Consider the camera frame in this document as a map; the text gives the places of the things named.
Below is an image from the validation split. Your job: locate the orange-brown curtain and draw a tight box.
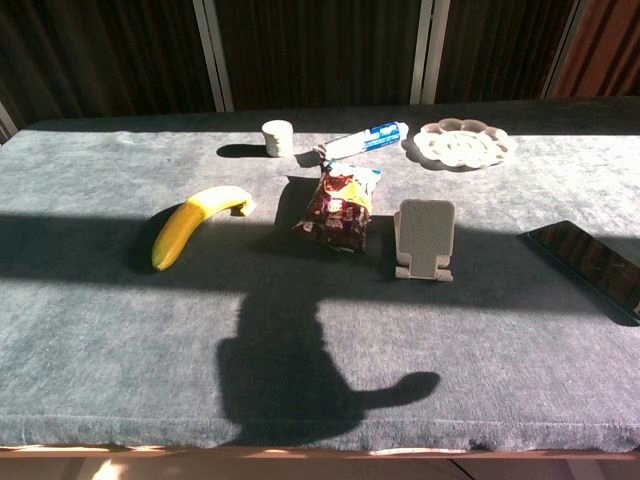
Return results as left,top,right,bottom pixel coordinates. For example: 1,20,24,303
552,0,640,99

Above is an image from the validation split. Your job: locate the dark brown snack bag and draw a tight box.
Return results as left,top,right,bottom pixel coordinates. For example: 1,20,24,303
291,158,384,254

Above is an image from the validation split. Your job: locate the white frame post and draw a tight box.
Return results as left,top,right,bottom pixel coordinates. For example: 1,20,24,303
0,99,19,145
409,0,451,106
192,0,235,113
540,0,588,99

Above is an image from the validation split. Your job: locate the dark brown curtain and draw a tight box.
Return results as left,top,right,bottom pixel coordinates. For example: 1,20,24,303
0,0,217,132
214,0,424,113
434,0,577,105

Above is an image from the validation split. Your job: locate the grey-blue table cloth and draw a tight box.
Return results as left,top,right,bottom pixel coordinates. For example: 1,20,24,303
0,97,640,454

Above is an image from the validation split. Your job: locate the white flower-shaped palette tray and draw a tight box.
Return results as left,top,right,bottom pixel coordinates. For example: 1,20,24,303
412,117,513,171

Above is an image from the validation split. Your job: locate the small white ribbed cup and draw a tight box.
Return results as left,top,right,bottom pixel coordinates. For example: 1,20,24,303
261,119,295,159

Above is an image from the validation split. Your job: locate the white plastic phone stand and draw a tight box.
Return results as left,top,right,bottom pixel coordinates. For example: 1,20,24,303
393,198,457,283

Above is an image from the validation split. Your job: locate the yellow banana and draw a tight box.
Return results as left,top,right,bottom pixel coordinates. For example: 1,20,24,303
151,185,257,272

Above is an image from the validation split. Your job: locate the white blue toothpaste tube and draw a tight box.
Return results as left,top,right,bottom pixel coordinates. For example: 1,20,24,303
312,121,410,160

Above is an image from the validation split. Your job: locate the black smartphone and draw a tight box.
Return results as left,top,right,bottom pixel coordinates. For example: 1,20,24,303
523,219,640,325

